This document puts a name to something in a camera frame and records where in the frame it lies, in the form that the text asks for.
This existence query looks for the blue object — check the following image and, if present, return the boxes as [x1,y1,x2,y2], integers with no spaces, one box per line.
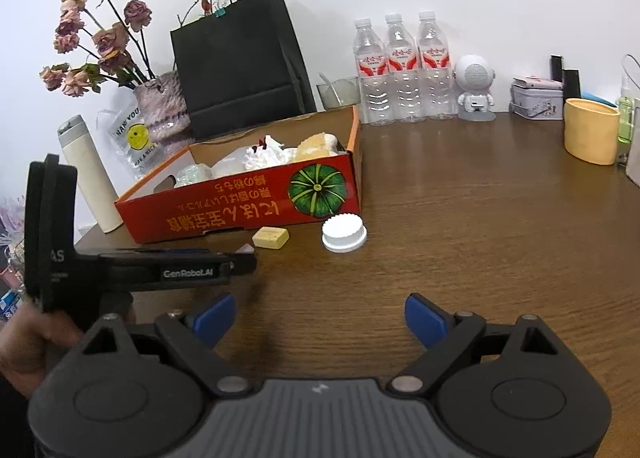
[580,92,618,108]

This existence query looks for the white robot speaker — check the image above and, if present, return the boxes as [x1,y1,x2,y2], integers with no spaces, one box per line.
[454,55,497,121]

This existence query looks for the fuzzy pink vase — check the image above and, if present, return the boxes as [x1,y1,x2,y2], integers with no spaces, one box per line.
[134,72,193,143]

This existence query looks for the white thermos bottle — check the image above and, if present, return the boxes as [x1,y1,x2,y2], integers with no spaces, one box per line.
[56,114,124,233]

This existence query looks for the pink case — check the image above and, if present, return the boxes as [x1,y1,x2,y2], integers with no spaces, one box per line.
[512,78,563,91]

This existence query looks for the cream rectangular block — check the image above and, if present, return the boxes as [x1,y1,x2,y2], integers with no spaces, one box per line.
[251,226,291,251]

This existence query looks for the wooden desktop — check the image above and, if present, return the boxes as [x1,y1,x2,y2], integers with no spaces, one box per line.
[75,110,640,458]

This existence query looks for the green spray bottle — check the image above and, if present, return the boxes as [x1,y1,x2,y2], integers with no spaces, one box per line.
[617,72,636,145]

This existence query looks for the clear plastic spoon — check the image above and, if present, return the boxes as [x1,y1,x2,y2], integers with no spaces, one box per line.
[318,72,346,106]

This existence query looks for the glass cup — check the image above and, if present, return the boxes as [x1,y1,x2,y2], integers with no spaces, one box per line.
[316,72,362,111]

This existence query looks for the white paper bag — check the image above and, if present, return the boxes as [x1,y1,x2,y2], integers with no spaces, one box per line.
[621,54,640,189]

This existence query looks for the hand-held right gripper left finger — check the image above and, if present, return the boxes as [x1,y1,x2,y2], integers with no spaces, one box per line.
[80,294,253,400]

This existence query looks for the yellow mug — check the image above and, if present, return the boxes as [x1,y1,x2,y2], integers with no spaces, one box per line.
[564,98,621,166]

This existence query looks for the person's left hand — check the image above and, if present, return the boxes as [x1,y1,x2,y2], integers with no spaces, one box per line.
[0,305,88,396]

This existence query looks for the cluttered shelf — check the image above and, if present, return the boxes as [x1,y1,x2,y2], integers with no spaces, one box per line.
[0,195,27,323]

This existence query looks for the white ribbed lid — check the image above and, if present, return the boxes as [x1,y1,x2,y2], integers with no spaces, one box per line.
[321,213,368,253]

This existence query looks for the dried pink flowers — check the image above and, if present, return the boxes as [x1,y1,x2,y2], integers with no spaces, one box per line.
[40,0,156,98]

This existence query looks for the black paper bag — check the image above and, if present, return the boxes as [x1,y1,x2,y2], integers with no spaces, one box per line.
[170,0,318,141]

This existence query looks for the grey tin box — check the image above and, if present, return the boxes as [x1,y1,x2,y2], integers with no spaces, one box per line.
[510,86,565,121]

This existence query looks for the green tissue packet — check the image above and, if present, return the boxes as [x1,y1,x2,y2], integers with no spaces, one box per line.
[172,164,213,189]

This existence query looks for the white and tan plush toy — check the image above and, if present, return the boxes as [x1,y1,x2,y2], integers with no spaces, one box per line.
[295,132,348,163]

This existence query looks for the clear smiley plastic bag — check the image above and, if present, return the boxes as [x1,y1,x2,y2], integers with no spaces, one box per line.
[96,88,173,181]

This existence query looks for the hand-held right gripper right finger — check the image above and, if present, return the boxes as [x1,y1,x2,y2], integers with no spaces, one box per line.
[387,293,563,398]

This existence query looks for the red printed cardboard box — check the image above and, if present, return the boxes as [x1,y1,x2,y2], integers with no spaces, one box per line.
[114,105,362,245]

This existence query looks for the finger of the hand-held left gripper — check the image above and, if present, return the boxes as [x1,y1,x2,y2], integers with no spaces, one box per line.
[75,247,259,275]

